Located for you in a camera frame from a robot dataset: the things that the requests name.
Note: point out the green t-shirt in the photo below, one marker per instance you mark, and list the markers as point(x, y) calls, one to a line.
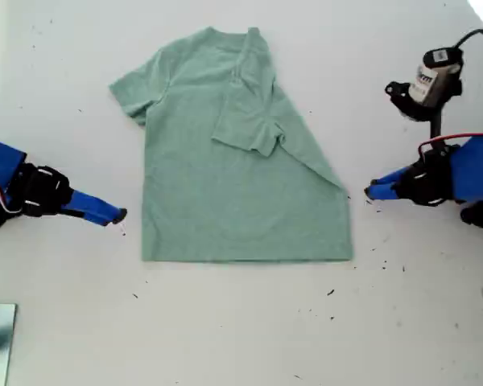
point(225, 201)

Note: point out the black camera stalk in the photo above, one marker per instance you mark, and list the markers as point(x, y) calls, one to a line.
point(410, 106)

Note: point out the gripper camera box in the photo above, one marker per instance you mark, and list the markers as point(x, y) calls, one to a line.
point(432, 80)

